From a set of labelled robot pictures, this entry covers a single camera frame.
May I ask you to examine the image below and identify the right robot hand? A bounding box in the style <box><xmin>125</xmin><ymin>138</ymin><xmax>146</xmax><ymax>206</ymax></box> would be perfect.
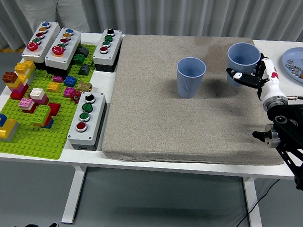
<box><xmin>225</xmin><ymin>52</ymin><xmax>288</xmax><ymax>106</ymax></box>

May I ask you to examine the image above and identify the blue ribbed plastic cup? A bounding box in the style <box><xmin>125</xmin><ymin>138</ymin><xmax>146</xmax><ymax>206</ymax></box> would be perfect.
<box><xmin>225</xmin><ymin>41</ymin><xmax>262</xmax><ymax>89</ymax></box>
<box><xmin>176</xmin><ymin>56</ymin><xmax>208</xmax><ymax>100</ymax></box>

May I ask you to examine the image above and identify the light blue plate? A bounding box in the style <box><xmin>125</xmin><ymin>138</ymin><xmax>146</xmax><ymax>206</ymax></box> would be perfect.
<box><xmin>281</xmin><ymin>47</ymin><xmax>303</xmax><ymax>86</ymax></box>

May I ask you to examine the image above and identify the white table leg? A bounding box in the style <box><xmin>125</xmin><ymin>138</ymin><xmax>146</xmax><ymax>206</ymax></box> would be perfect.
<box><xmin>242</xmin><ymin>176</ymin><xmax>263</xmax><ymax>227</ymax></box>
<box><xmin>59</xmin><ymin>165</ymin><xmax>89</xmax><ymax>225</ymax></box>

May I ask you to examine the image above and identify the green studded baseplate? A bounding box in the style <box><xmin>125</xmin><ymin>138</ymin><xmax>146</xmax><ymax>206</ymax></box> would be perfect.
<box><xmin>0</xmin><ymin>43</ymin><xmax>102</xmax><ymax>163</ymax></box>

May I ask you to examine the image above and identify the yellow and grey brick stack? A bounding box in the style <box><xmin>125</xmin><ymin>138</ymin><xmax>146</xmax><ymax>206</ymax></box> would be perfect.
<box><xmin>0</xmin><ymin>118</ymin><xmax>20</xmax><ymax>143</ymax></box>

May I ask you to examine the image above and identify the grey pleated curtain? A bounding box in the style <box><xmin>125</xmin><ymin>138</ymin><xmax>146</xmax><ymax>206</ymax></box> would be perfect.
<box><xmin>0</xmin><ymin>0</ymin><xmax>303</xmax><ymax>54</ymax></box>

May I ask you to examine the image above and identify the green orange blue brick stack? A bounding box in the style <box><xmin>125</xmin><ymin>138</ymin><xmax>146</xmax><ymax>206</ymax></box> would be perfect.
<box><xmin>30</xmin><ymin>104</ymin><xmax>54</xmax><ymax>130</ymax></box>

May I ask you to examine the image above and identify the grey-brown fabric mat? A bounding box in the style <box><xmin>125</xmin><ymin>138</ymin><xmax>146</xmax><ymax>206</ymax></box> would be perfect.
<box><xmin>98</xmin><ymin>29</ymin><xmax>289</xmax><ymax>171</ymax></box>

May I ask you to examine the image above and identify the red toy brick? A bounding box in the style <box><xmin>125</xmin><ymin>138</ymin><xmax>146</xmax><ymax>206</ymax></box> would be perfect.
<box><xmin>48</xmin><ymin>102</ymin><xmax>62</xmax><ymax>116</ymax></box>

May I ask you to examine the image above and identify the pink and red brick stack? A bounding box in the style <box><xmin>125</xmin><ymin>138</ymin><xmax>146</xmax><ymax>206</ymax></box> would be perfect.
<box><xmin>17</xmin><ymin>97</ymin><xmax>37</xmax><ymax>114</ymax></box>

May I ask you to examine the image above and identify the white and pink brick stack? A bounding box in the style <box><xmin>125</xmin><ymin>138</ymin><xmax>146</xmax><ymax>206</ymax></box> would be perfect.
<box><xmin>29</xmin><ymin>87</ymin><xmax>50</xmax><ymax>106</ymax></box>

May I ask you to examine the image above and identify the grey four-button control box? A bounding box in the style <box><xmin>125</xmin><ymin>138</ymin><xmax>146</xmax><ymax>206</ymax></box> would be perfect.
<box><xmin>91</xmin><ymin>28</ymin><xmax>124</xmax><ymax>74</ymax></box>
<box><xmin>65</xmin><ymin>90</ymin><xmax>110</xmax><ymax>152</ymax></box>

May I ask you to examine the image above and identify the yellow toy brick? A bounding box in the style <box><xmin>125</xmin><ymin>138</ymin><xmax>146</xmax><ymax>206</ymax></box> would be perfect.
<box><xmin>46</xmin><ymin>81</ymin><xmax>61</xmax><ymax>94</ymax></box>

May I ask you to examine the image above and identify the multicolour brick tower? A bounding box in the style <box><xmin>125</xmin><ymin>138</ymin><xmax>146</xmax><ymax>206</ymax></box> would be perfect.
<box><xmin>1</xmin><ymin>60</ymin><xmax>37</xmax><ymax>101</ymax></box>

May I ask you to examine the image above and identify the brass valve fitting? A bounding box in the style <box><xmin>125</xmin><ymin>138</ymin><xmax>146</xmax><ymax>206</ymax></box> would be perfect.
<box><xmin>77</xmin><ymin>81</ymin><xmax>93</xmax><ymax>93</ymax></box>

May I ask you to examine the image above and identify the blue toy brick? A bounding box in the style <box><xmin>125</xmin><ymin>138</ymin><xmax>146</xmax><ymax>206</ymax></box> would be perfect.
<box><xmin>63</xmin><ymin>75</ymin><xmax>78</xmax><ymax>88</ymax></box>

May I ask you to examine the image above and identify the grey sloped toy brick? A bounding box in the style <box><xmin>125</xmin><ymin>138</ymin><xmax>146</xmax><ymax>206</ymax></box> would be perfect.
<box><xmin>78</xmin><ymin>64</ymin><xmax>91</xmax><ymax>76</ymax></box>
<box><xmin>77</xmin><ymin>45</ymin><xmax>90</xmax><ymax>58</ymax></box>

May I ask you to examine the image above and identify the dark green toy brick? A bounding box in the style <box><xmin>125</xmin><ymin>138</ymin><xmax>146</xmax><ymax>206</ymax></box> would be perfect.
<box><xmin>73</xmin><ymin>53</ymin><xmax>86</xmax><ymax>65</ymax></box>

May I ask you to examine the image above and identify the grey five-button control box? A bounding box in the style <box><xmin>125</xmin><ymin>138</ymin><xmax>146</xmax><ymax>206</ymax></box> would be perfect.
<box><xmin>43</xmin><ymin>27</ymin><xmax>83</xmax><ymax>78</ymax></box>
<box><xmin>20</xmin><ymin>20</ymin><xmax>63</xmax><ymax>71</ymax></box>

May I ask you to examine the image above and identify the person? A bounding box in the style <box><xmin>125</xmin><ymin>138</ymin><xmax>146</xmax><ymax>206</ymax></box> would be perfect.
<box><xmin>14</xmin><ymin>0</ymin><xmax>91</xmax><ymax>36</ymax></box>

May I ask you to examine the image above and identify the black floor cable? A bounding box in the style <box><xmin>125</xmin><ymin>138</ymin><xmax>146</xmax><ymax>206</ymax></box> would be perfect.
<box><xmin>230</xmin><ymin>178</ymin><xmax>283</xmax><ymax>227</ymax></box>

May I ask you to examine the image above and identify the red valve handle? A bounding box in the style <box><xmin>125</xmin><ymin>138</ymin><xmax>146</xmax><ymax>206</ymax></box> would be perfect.
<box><xmin>70</xmin><ymin>90</ymin><xmax>83</xmax><ymax>104</ymax></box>

